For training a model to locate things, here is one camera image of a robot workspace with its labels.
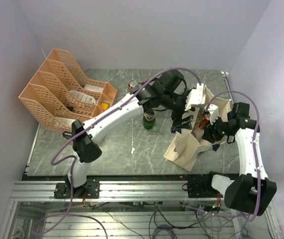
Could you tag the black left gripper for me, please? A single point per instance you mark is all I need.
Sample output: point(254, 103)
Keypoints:
point(179, 123)

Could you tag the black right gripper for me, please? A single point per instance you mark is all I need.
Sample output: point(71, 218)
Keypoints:
point(210, 133)

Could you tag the red cola can front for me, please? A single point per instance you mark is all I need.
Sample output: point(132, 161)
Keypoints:
point(203, 123)

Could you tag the red cola can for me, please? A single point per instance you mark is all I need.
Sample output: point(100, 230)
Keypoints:
point(203, 123)
point(132, 84)

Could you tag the cream canvas tote bag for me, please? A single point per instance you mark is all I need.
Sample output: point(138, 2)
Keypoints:
point(184, 148)

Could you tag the green Perrier glass bottle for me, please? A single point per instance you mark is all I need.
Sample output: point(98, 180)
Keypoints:
point(148, 119)

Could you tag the clear Chang bottle front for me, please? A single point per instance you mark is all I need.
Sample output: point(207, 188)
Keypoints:
point(200, 116)

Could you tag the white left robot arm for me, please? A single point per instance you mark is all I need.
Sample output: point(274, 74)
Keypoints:
point(159, 90)

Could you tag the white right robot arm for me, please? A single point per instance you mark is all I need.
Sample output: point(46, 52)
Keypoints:
point(252, 191)

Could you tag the red cola can rear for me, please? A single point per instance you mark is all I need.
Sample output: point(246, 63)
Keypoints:
point(132, 84)

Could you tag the yellow sticky note block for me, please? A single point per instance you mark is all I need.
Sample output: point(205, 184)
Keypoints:
point(104, 105)

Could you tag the white box rear slot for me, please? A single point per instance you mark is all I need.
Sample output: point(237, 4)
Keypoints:
point(93, 88)

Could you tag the white box slot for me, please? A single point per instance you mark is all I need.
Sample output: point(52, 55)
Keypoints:
point(67, 122)
point(93, 88)

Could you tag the white oval blister pack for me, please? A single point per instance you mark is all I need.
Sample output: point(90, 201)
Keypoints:
point(83, 97)

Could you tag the white box front slot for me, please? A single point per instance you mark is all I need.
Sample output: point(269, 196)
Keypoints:
point(67, 122)

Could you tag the black grey stapler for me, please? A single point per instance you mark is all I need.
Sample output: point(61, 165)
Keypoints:
point(67, 134)

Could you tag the pink plastic file organizer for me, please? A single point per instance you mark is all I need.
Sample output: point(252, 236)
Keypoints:
point(47, 94)

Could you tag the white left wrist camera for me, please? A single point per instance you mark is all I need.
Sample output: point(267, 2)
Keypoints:
point(196, 97)

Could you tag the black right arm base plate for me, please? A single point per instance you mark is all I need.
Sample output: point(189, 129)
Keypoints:
point(199, 189)

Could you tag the aluminium mounting rail frame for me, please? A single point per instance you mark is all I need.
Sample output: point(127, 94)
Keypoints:
point(139, 207)

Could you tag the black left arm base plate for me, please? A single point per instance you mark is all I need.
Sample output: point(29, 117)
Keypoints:
point(89, 190)

